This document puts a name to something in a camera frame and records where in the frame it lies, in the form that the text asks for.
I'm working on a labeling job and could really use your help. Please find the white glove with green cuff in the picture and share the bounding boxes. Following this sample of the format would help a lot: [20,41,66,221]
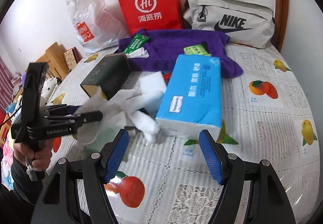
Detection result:
[73,89,164,150]

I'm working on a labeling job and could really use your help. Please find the blue tissue pack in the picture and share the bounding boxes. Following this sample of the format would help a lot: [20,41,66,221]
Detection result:
[155,55,222,140]

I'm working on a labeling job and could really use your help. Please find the white tissue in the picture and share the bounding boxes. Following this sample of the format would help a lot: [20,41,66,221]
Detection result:
[126,47,149,59]

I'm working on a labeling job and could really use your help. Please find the person's left hand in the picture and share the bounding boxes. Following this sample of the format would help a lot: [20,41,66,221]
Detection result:
[13,139,54,171]

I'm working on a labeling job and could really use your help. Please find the white spotted plush toy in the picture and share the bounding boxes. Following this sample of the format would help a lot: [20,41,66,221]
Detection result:
[40,78,62,107]

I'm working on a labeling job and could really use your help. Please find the wooden furniture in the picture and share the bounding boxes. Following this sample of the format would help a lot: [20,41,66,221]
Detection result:
[36,42,68,80]

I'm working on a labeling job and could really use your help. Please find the brown patterned box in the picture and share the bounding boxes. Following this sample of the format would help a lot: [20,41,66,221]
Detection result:
[64,47,80,72]

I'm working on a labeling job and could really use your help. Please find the dark green tea tin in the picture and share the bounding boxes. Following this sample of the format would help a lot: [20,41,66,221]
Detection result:
[81,53,131,100]

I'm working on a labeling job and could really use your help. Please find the fruit print tablecloth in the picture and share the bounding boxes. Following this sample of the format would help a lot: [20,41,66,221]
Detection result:
[45,42,321,224]

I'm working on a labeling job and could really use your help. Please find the white Miniso plastic bag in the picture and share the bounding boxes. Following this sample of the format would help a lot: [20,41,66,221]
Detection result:
[66,0,128,54]

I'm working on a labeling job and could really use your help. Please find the white sponge block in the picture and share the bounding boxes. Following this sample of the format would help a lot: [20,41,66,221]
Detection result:
[139,70,168,114]

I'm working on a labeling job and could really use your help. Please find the green snack packet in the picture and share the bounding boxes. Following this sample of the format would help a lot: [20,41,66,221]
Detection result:
[123,34,149,54]

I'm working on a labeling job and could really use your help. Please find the light green wipes packet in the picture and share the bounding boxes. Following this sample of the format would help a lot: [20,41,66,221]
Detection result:
[183,44,211,56]

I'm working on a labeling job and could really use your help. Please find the purple towel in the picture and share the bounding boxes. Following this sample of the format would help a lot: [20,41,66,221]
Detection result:
[129,28,243,78]

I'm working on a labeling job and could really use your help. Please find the red paper shopping bag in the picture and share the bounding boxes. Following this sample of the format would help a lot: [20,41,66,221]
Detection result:
[118,0,183,34]

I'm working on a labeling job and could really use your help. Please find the grey Nike pouch bag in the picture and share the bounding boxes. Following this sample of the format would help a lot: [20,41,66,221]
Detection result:
[183,0,275,49]

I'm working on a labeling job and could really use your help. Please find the wooden door frame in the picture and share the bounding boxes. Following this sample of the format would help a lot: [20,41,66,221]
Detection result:
[271,0,289,52]

